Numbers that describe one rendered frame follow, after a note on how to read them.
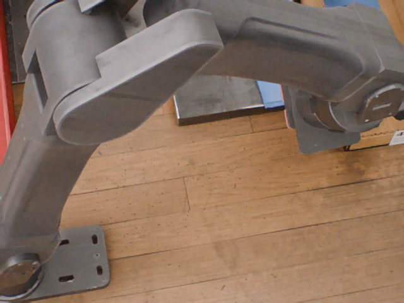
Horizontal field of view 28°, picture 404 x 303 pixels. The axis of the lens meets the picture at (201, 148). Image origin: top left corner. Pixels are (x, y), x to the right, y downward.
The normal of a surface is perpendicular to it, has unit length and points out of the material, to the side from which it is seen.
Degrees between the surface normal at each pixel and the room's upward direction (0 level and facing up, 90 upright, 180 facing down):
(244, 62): 95
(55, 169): 90
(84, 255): 0
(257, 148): 0
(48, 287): 0
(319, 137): 30
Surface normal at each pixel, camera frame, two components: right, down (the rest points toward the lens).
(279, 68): 0.27, 0.89
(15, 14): 0.04, -0.44
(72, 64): -0.29, -0.32
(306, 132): 0.17, 0.07
